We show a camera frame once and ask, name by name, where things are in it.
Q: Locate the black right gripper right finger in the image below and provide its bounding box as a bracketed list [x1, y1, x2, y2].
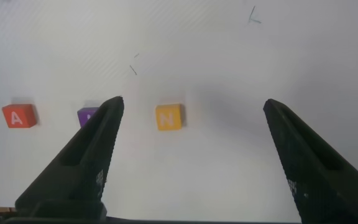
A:
[262, 98, 358, 224]

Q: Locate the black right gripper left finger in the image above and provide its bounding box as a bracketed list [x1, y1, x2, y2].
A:
[14, 96, 125, 220]

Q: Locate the purple letter I block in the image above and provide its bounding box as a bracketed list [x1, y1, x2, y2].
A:
[76, 107, 101, 129]

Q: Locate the orange letter A block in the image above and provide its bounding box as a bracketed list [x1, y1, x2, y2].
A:
[1, 103, 39, 129]

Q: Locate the yellow letter block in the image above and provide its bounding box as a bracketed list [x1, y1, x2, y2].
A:
[155, 103, 186, 131]

